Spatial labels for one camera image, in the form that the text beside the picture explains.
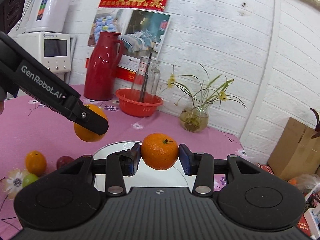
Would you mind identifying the small green apple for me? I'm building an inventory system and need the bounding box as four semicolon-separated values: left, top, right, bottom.
22;173;39;188

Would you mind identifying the bedding wall calendar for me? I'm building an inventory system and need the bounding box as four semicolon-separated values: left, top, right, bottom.
85;8;171;82

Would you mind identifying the black stirring stick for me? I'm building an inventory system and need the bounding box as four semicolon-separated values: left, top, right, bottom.
139;53;152;102

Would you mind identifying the glass vase with plant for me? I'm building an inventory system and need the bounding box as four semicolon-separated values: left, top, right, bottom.
159;64;248;132

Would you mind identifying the large orange fruit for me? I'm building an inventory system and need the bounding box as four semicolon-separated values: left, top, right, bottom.
25;151;47;177

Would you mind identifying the white water purifier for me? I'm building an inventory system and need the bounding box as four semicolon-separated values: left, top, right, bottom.
25;0;71;33

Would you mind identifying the brown cardboard box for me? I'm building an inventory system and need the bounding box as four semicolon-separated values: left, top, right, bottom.
267;118;319;181

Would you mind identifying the red plastic basket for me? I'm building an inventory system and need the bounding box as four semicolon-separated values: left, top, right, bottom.
116;88;163;118

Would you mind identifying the person's left hand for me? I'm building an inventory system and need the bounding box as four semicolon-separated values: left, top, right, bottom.
0;87;7;114

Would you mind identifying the clear glass pitcher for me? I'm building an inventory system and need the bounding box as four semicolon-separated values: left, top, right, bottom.
131;53;161;103

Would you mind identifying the pink floral tablecloth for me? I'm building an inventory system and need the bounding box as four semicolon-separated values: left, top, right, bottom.
1;95;246;239

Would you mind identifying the small mandarin with stem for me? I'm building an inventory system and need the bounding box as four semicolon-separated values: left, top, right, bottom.
141;133;179;170

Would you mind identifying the dark red apple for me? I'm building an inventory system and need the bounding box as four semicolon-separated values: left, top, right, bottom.
56;156;74;169

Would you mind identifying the white machine with screen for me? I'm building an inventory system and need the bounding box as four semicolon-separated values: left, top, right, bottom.
17;32;76;83

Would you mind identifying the clear plastic bag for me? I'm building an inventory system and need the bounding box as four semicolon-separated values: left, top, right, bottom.
288;174;319;193

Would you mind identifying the dark purple leaf plant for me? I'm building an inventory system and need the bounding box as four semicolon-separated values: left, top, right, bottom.
310;108;320;139

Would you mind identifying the white oval plate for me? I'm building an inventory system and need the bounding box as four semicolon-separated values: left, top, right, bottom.
93;141;196;191

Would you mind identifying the red thermos jug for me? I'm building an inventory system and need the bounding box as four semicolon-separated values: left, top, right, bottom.
84;31;124;101

